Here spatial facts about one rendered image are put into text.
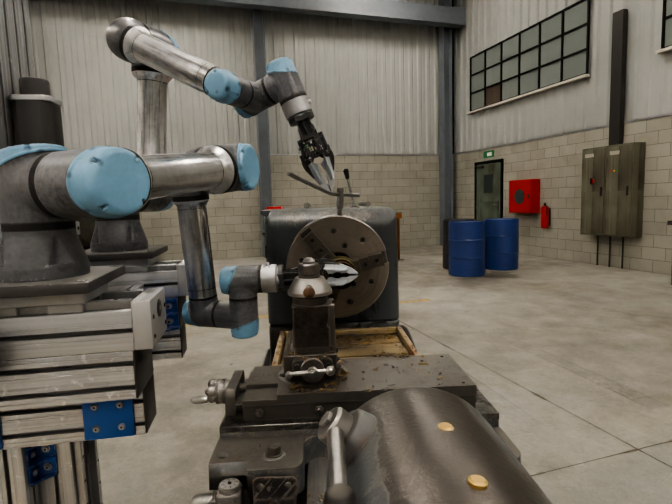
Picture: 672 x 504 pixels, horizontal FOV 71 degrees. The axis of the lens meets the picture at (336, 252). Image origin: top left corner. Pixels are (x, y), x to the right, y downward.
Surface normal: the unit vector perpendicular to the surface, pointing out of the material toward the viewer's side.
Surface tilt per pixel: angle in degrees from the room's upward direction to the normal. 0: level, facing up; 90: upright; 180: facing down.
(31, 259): 73
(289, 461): 0
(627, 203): 90
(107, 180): 91
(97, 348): 90
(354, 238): 90
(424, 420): 3
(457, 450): 3
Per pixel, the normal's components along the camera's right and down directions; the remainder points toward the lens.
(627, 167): -0.95, 0.06
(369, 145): 0.31, 0.10
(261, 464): -0.03, -0.99
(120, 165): 0.88, 0.04
